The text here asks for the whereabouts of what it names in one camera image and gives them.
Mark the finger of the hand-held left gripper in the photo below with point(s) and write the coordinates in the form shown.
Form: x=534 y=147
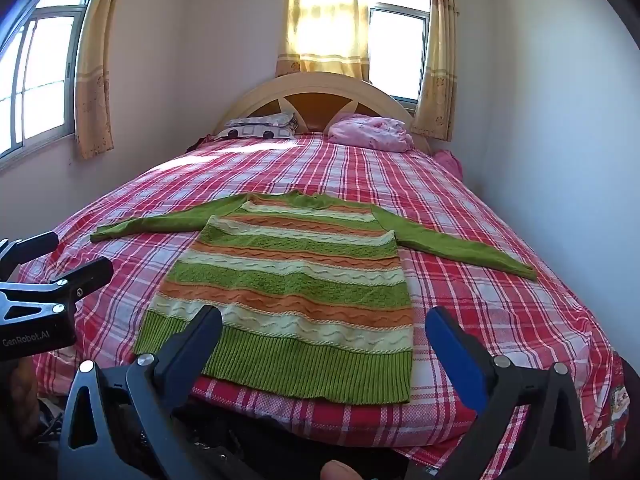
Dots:
x=85 y=275
x=35 y=247

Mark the grey square patterned pillow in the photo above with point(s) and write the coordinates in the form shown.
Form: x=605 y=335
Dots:
x=257 y=127

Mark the dark cloth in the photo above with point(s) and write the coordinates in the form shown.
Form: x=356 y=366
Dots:
x=200 y=142

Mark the bed with red plaid sheet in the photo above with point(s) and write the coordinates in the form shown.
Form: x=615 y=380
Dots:
x=500 y=320

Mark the cream arched wooden headboard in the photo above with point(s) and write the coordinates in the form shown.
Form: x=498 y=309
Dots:
x=320 y=92

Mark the large grey framed window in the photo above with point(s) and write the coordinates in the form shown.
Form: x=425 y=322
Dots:
x=40 y=70

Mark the yellow patterned curtain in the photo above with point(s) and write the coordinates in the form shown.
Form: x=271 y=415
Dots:
x=325 y=25
x=97 y=70
x=440 y=60

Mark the pink floral pillow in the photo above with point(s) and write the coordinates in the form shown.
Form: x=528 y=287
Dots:
x=370 y=132

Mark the pink cloth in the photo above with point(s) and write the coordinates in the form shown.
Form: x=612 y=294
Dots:
x=447 y=162

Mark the small grey framed window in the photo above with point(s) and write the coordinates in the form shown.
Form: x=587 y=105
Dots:
x=397 y=50

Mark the person's right hand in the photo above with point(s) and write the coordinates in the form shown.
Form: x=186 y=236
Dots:
x=339 y=472

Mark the green orange striped knit sweater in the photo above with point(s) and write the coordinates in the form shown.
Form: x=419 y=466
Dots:
x=300 y=290

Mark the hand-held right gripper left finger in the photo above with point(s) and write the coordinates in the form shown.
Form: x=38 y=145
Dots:
x=200 y=342

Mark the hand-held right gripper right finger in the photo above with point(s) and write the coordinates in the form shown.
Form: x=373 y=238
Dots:
x=460 y=355

